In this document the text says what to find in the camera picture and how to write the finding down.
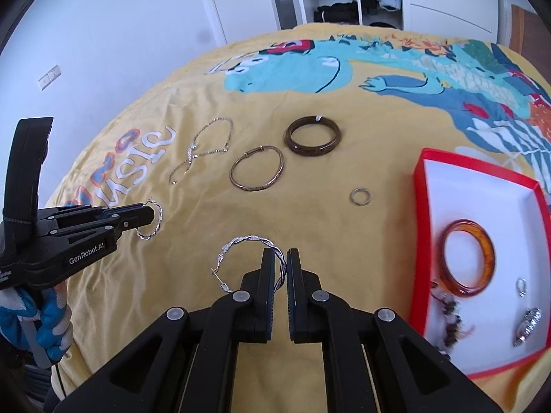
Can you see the thin bronze bangle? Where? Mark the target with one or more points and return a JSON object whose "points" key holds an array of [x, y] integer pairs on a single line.
{"points": [[241, 186]]}

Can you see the person's left hand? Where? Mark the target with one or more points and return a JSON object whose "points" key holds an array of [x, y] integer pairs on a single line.
{"points": [[49, 318]]}

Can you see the white door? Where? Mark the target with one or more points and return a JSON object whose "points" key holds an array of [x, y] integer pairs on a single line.
{"points": [[241, 4]]}

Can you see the amber translucent bangle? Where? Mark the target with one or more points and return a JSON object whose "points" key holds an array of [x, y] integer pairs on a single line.
{"points": [[447, 275]]}

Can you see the white wall switch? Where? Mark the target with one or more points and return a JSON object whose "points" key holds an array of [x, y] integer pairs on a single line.
{"points": [[48, 78]]}

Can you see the pile of dark clothes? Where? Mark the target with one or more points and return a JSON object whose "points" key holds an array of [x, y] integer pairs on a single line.
{"points": [[338, 12]]}

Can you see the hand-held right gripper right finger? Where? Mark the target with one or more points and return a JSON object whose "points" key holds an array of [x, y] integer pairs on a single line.
{"points": [[292, 297]]}

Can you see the dark brown bangle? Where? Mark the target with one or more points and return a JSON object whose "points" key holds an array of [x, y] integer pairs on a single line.
{"points": [[297, 146]]}

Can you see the silver wristwatch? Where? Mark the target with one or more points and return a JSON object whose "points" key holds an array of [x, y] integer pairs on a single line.
{"points": [[528, 325]]}

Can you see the wooden headboard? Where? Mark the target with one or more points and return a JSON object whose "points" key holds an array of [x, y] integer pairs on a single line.
{"points": [[523, 30]]}

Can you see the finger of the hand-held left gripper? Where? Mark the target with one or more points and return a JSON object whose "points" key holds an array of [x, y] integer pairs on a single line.
{"points": [[129, 213], [99, 230]]}

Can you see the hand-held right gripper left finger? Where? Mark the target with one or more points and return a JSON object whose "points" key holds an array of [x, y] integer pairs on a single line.
{"points": [[269, 297]]}

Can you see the red jewelry box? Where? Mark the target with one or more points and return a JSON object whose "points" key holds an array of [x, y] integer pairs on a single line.
{"points": [[473, 206]]}

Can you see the twisted silver hoop earring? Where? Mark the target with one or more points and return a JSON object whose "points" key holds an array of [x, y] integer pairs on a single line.
{"points": [[241, 240], [157, 219]]}

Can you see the yellow dinosaur print blanket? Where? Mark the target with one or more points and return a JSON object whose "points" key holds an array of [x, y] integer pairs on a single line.
{"points": [[301, 206]]}

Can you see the white wardrobe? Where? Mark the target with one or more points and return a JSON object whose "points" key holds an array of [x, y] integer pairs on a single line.
{"points": [[447, 0]]}

